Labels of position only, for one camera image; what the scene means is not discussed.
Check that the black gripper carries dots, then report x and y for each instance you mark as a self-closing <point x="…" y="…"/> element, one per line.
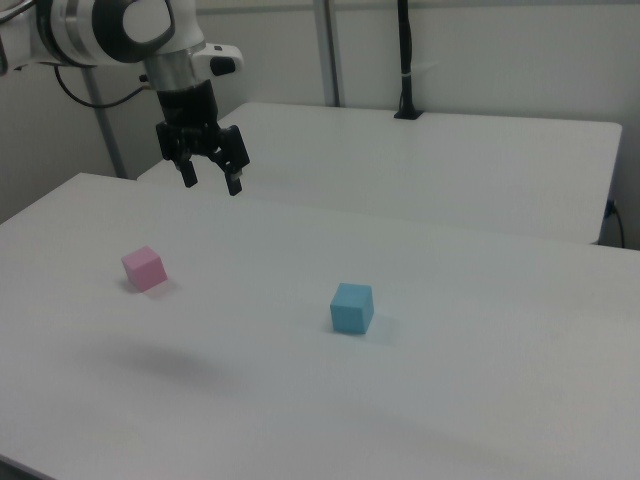
<point x="189" y="107"/>

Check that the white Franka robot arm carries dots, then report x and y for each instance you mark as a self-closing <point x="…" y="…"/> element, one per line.
<point x="100" y="30"/>

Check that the pink cube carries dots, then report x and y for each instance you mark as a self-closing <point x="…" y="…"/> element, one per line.
<point x="144" y="268"/>

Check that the blue cube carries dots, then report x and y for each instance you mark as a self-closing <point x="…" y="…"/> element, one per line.
<point x="351" y="309"/>

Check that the grey metal frame post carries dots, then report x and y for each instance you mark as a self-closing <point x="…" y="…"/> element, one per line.
<point x="102" y="115"/>
<point x="327" y="50"/>

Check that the black camera pole with base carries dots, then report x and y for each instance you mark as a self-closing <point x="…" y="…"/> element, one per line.
<point x="406" y="60"/>

